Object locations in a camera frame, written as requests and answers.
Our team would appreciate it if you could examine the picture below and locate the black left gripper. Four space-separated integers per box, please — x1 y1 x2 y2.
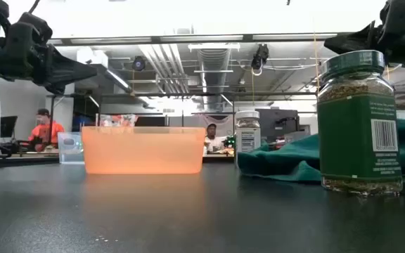
0 38 98 95

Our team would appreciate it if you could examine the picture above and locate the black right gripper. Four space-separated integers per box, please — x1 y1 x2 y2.
323 0 405 67

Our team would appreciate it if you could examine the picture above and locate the orange plastic bin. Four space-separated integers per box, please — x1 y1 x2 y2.
81 126 207 176

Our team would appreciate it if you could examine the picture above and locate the white-lidded spice jar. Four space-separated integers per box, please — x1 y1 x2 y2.
235 110 262 166

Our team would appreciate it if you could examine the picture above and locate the person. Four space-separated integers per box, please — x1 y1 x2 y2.
27 108 65 153
203 122 227 156

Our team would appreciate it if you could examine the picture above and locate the black monitor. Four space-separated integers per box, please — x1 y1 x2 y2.
0 115 18 139

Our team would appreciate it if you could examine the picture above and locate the clear plastic bin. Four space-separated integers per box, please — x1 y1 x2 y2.
57 131 85 165

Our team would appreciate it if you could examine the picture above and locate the black neighbouring table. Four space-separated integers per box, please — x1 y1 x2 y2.
0 154 60 170

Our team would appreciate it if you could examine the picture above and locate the black equipment cabinet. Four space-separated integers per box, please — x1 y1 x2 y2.
258 108 300 141

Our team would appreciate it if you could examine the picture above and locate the green cloth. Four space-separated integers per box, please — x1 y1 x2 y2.
237 118 405 183

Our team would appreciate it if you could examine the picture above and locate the yellow hanging cable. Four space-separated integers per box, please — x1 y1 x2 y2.
311 31 322 94

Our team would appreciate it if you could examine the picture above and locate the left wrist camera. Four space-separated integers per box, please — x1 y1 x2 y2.
7 12 54 46

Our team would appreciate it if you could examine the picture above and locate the black round camera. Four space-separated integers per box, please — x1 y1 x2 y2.
131 55 147 72

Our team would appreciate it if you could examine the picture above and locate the overhead rig frame beam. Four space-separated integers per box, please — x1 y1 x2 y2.
46 32 351 46

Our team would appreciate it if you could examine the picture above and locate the black overhead camera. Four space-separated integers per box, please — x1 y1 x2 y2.
250 43 270 77

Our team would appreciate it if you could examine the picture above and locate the ceiling ventilation duct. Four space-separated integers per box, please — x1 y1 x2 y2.
197 48 232 110

